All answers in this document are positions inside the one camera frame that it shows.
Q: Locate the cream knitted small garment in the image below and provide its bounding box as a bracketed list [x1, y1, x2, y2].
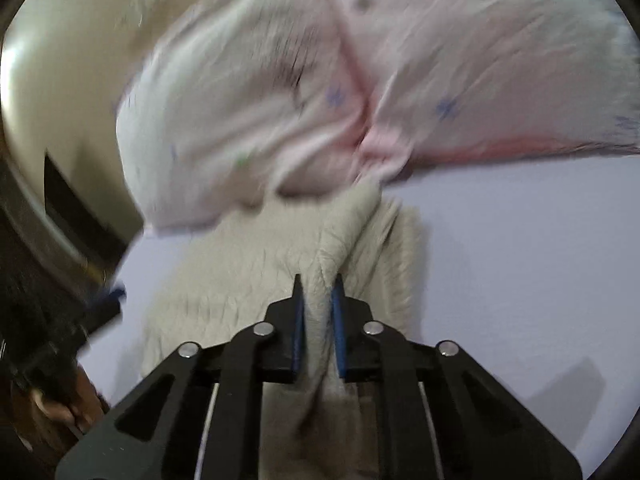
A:
[141, 184, 423, 479]

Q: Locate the person's hand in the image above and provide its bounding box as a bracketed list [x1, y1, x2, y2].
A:
[29, 365, 110, 434]

